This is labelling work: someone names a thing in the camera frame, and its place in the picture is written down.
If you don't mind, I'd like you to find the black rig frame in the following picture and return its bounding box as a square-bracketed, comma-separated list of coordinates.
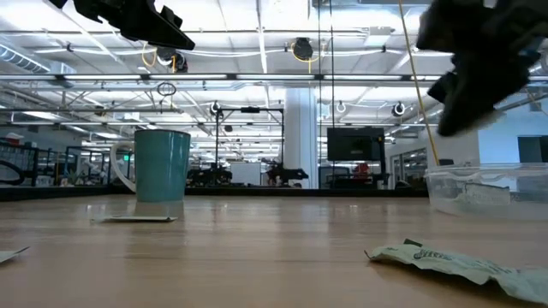
[214, 106, 286, 186]

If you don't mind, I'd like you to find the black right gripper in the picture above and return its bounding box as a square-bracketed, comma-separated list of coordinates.
[416, 0, 548, 139]

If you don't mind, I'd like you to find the white panel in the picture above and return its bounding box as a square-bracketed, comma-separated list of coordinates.
[229, 162, 263, 187]

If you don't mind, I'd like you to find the yellow hanging cable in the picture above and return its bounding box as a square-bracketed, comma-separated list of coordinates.
[396, 0, 441, 168]

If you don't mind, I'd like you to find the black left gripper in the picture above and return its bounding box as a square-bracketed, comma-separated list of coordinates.
[48, 0, 196, 51]

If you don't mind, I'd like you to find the white building column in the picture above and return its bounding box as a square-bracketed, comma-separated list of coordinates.
[283, 86, 319, 190]

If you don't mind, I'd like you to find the dark wall screen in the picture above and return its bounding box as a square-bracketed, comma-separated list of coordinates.
[516, 134, 548, 164]

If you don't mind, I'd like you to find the teal mug white handle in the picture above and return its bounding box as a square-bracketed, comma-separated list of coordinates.
[110, 128, 193, 204]

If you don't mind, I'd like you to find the clear plastic container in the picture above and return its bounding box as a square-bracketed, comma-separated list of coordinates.
[424, 162, 548, 222]

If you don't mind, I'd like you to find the black ceiling cable reel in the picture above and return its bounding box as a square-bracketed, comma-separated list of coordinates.
[291, 37, 316, 62]
[155, 45, 190, 74]

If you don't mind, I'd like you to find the black hanging cable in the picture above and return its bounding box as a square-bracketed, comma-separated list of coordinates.
[317, 0, 323, 189]
[328, 0, 337, 189]

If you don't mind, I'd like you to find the black monitor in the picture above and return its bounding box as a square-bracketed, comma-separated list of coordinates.
[326, 127, 387, 163]

